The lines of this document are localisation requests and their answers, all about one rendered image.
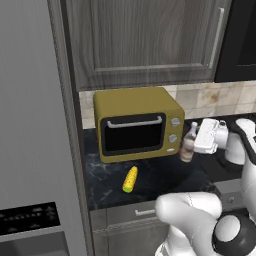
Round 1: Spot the yellow toaster oven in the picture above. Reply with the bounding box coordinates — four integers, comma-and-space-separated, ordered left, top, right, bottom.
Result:
92, 86, 186, 165

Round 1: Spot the black extractor hood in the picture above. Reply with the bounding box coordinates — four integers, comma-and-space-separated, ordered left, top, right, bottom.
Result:
214, 0, 256, 84

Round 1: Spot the grey fridge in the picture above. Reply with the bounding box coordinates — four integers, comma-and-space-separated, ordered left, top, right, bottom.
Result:
0, 0, 95, 256

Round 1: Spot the silver cupboard door handle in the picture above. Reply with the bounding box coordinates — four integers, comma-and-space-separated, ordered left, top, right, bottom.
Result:
208, 6, 225, 70

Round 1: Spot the grey wood cupboard door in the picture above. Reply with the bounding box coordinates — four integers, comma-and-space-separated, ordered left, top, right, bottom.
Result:
64, 0, 232, 92

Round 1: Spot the black toaster oven door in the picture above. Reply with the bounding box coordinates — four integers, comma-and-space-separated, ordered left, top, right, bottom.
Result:
100, 112, 167, 157

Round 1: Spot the silver toaster oven knob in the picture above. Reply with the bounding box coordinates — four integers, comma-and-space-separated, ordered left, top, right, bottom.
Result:
167, 133, 179, 144
170, 116, 182, 128

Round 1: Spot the grey lower cupboard door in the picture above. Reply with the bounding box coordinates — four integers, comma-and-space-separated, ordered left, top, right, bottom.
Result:
91, 225, 172, 256

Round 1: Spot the black and grey stove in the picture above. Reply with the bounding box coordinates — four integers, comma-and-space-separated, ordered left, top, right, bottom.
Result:
195, 113, 256, 215

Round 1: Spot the yellow corn cob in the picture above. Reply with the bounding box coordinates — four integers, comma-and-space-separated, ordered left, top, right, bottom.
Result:
121, 165, 139, 194

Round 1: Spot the grey drawer front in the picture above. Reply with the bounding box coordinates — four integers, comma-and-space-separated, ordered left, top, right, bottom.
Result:
89, 199, 168, 235

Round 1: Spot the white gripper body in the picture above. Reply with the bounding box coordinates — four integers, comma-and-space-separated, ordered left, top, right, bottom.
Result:
193, 118, 220, 155

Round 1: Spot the clear liquor bottle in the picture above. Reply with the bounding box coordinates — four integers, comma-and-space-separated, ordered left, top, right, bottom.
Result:
179, 121, 199, 164

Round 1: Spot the silver toaster oven door handle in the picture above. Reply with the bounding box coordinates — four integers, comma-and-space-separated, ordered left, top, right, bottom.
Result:
106, 115, 164, 130

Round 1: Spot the silver drawer handle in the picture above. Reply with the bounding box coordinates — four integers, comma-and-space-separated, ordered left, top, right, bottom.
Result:
134, 208, 157, 217

